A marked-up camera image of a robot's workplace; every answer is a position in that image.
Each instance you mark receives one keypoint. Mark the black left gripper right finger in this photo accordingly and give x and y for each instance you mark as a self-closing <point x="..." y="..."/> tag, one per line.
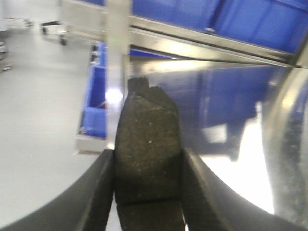
<point x="209" y="204"/>

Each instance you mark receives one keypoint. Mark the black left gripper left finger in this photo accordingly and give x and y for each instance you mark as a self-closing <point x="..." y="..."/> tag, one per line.
<point x="84" y="206"/>

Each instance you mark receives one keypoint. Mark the small blue bin left floor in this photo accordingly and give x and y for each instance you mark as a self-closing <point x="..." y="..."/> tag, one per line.
<point x="93" y="122"/>

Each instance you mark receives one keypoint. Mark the white cabinet on wheels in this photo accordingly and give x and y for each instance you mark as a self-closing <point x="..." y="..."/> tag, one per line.
<point x="56" y="28"/>

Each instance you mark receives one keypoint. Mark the large blue bin left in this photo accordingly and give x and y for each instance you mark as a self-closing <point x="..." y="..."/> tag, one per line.
<point x="199" y="15"/>

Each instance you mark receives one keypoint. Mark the large blue bin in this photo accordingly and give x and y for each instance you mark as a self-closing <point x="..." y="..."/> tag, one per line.
<point x="276" y="24"/>
<point x="199" y="15"/>

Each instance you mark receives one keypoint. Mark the large blue bin right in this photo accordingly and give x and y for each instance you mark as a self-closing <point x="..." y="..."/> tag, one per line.
<point x="276" y="24"/>

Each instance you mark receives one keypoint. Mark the stainless steel rack frame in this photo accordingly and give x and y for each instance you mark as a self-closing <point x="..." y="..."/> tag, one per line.
<point x="243" y="108"/>

